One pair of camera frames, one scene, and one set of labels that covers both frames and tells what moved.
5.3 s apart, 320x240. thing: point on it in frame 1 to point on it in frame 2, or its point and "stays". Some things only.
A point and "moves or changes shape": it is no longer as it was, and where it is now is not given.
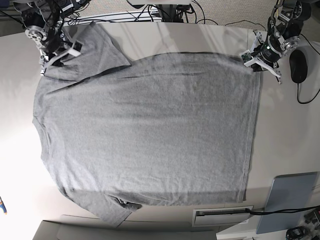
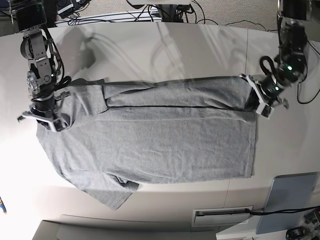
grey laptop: [287, 192] stays
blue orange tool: [2, 205] stays
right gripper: [53, 43] to [43, 108]
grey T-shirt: [170, 130] moves or changes shape
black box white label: [67, 6] stays
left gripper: [272, 50] to [270, 89]
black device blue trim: [298, 233] stays
